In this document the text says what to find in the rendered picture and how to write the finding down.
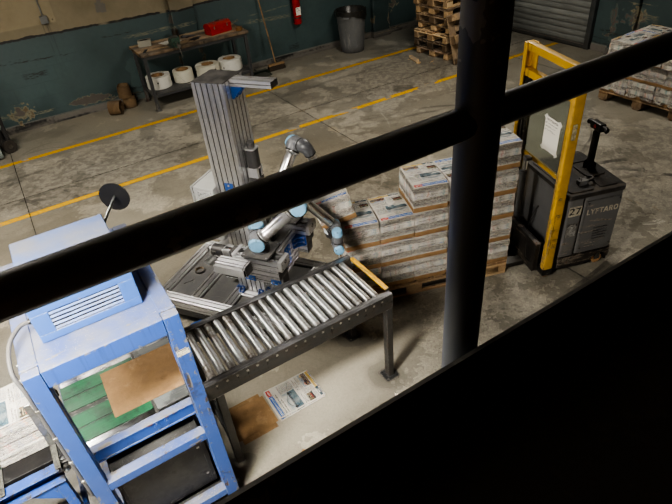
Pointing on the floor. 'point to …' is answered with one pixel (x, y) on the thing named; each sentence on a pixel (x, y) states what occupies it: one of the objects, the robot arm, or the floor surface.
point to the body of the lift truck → (574, 211)
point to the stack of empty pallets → (434, 26)
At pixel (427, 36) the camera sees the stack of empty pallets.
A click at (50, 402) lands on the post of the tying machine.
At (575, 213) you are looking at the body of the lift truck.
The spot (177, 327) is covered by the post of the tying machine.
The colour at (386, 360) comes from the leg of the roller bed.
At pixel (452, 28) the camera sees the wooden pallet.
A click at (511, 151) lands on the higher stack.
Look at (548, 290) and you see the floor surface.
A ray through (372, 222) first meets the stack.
